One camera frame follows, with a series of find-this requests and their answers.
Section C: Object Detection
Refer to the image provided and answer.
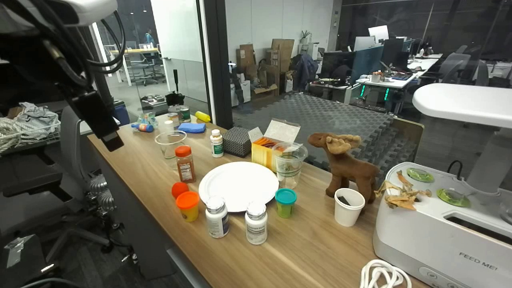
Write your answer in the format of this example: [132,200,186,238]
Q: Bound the white arched lamp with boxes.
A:
[412,81,512,193]

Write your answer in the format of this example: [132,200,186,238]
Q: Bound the grey foam floor mat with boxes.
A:
[233,93,426,177]

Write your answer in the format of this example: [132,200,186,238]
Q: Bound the brown dried plant pieces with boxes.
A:
[380,171,431,211]

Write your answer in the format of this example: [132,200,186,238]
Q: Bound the white table behind glass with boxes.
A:
[106,46,162,88]

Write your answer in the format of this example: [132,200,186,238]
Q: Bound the white office desk green legs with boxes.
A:
[356,54,446,109]

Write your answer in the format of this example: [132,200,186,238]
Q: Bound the small black stand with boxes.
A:
[166,69,186,107]

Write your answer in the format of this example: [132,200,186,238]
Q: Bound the coiled white cable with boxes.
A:
[359,259,414,288]

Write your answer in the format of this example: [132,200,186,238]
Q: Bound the red plush ball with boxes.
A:
[170,181,193,200]

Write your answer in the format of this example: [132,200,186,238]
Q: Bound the small white bottle green label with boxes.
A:
[209,128,226,158]

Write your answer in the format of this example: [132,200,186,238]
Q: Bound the grey background office chair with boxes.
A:
[439,51,474,81]

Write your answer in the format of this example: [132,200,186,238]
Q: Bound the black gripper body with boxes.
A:
[63,86,122,141]

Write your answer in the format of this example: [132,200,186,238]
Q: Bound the brown moose plush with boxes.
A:
[308,131,382,205]

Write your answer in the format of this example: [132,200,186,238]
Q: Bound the white computer monitor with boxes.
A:
[367,24,391,45]

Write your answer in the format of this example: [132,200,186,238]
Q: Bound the stacked cardboard boxes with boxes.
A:
[234,37,297,102]

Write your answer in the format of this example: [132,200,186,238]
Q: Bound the orange lid yellow dough can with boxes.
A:
[175,190,202,222]

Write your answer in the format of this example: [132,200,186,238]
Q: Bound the white countertop appliance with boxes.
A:
[372,160,512,288]

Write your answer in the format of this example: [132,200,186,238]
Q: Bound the small colourful toy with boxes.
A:
[130,120,158,134]

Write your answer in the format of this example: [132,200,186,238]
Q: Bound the clear plastic cup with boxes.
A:
[154,129,190,161]
[274,142,311,189]

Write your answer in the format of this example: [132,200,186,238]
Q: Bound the white paper cup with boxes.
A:
[334,187,367,229]

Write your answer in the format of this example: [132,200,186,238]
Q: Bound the white paper plate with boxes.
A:
[198,160,281,214]

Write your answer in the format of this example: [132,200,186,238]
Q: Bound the yellow mustard bottle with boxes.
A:
[194,109,214,125]

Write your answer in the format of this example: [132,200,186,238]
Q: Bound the pile of light cloth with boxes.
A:
[0,101,63,157]

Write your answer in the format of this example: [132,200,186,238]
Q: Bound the dark panel tan edge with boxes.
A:
[391,117,428,161]

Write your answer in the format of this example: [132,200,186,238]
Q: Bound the white pill bottle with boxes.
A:
[244,200,270,246]
[204,195,233,240]

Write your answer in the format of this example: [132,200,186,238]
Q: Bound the spice bottle orange cap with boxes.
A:
[175,145,198,184]

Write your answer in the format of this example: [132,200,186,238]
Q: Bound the teal lid dough can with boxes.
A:
[274,187,300,219]

